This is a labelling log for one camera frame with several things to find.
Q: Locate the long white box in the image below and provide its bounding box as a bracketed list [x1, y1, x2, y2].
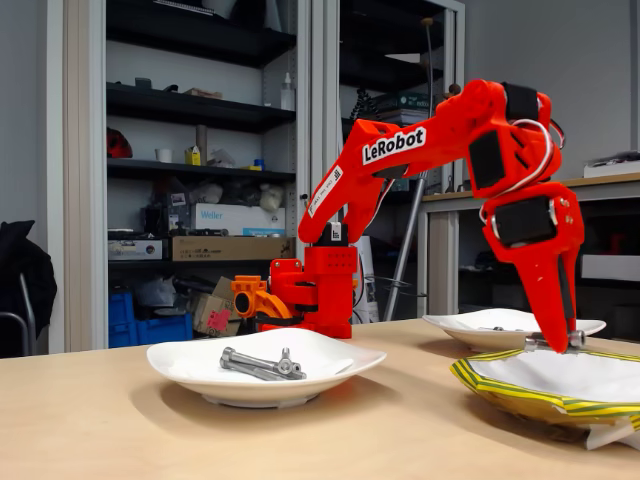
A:
[580, 253, 640, 282]

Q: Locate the grey sideboard wooden top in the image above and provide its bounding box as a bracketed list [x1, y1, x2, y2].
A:
[419, 172, 640, 326]

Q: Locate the flat white box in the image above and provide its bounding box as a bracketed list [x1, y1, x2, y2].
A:
[583, 152, 640, 179]

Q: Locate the white square porcelain plate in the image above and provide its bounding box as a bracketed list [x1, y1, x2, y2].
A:
[422, 308, 607, 354]
[146, 327, 388, 409]

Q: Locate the yellow green striped plate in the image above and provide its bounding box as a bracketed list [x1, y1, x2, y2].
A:
[449, 348, 640, 451]

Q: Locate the grey coat stand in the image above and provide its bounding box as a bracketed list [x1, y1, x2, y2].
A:
[382, 17, 462, 322]

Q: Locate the stack of books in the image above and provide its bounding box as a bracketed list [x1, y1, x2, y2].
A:
[372, 91, 432, 126]

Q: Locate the grey metal storage cabinet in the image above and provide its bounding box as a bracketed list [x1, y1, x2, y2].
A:
[312, 0, 466, 321]
[47, 0, 314, 354]

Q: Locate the black flexible tripod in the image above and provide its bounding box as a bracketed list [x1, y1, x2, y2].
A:
[349, 87, 377, 121]

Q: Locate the orange printed part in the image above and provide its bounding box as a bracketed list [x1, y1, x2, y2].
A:
[229, 274, 296, 326]

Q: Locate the white plastic bottle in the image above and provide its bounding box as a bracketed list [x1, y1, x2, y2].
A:
[279, 72, 296, 111]

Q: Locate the long brown cardboard box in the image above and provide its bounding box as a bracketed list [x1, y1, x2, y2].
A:
[171, 235, 296, 262]

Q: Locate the white Weller box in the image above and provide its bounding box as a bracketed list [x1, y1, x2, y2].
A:
[194, 202, 287, 237]

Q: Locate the cardboard box pink label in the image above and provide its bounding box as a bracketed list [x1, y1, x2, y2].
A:
[192, 277, 244, 337]

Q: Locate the blue plastic crate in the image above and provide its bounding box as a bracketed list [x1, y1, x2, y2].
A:
[108, 313, 194, 349]
[108, 292, 136, 326]

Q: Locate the flat grey printed box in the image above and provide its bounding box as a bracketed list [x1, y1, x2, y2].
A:
[108, 239, 164, 261]

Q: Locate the red black helmet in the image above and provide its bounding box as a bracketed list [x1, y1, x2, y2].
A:
[106, 127, 134, 159]

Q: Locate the grey metal chair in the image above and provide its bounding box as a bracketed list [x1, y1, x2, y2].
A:
[0, 272, 37, 357]

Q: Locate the black jacket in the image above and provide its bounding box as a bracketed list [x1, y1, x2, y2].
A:
[0, 219, 58, 341]

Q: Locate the white servo cable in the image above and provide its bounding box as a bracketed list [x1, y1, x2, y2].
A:
[478, 118, 556, 224]

